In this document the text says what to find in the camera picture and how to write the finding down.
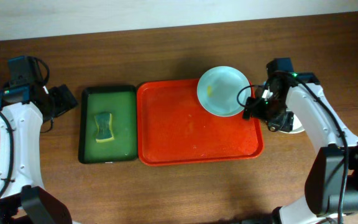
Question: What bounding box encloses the red plastic tray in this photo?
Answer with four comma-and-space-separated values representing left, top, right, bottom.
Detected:
137, 79, 264, 166

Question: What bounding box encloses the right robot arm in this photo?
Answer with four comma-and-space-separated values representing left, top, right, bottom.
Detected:
237, 58, 358, 223

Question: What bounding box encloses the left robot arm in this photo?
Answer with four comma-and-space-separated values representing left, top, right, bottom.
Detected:
0, 55, 78, 223

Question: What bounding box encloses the yellow green scrub sponge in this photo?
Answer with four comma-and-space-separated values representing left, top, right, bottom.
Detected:
94, 113, 114, 143

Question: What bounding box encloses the light blue plate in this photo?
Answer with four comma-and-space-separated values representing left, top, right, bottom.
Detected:
196, 66, 252, 117

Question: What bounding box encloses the white plate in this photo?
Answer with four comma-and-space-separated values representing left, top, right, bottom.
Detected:
280, 112, 305, 134

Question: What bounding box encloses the dark green tray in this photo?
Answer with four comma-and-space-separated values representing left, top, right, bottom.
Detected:
78, 85, 138, 164

